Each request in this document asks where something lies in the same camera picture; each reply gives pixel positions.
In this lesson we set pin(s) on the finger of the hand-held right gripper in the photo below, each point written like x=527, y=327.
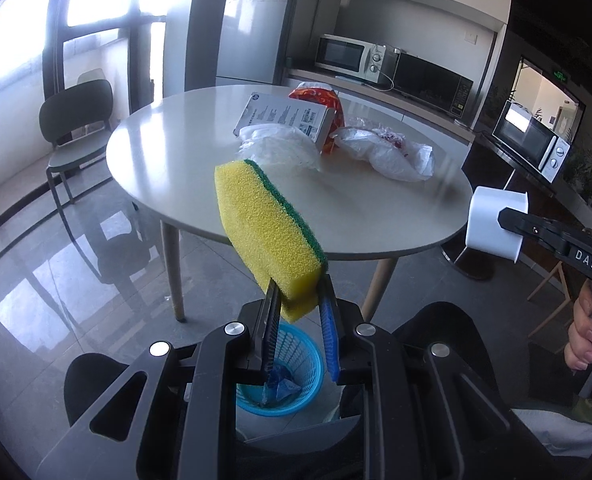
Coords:
x=535, y=230

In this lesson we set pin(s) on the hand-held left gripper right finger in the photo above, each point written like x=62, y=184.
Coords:
x=330, y=340

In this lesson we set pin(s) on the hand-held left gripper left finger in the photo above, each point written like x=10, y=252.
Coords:
x=269, y=340

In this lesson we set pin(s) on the blue plastic basket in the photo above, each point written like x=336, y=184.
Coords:
x=298, y=360

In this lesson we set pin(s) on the white plastic cup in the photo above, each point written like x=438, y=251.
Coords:
x=485, y=225

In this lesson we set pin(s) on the yellow and green sponge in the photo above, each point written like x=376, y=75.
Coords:
x=266, y=225

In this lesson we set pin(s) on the clear red-printed plastic bag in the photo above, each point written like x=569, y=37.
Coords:
x=390, y=155

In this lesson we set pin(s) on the clear crinkled plastic bag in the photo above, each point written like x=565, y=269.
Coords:
x=276, y=147

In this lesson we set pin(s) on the white cardboard box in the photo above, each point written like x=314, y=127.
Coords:
x=286, y=117

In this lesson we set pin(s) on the red snack bag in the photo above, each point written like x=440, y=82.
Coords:
x=316, y=94

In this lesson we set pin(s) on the person's right hand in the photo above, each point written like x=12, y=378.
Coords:
x=581, y=340

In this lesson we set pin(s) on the wooden chair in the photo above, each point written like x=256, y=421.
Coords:
x=558, y=285

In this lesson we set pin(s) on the white microwave with dials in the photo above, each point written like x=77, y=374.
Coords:
x=525, y=140
x=346, y=55

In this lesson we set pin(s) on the green exit sign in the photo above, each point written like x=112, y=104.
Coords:
x=560, y=76

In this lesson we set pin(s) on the black microwave oven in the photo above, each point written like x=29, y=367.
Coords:
x=430, y=82

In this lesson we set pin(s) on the round white table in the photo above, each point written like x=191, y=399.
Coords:
x=176, y=160

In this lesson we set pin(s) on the wooden kitchen counter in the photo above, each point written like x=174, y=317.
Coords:
x=375, y=94

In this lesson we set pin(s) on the dark green chair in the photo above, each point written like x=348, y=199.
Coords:
x=76, y=115

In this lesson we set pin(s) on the silver refrigerator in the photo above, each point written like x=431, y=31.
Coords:
x=251, y=30

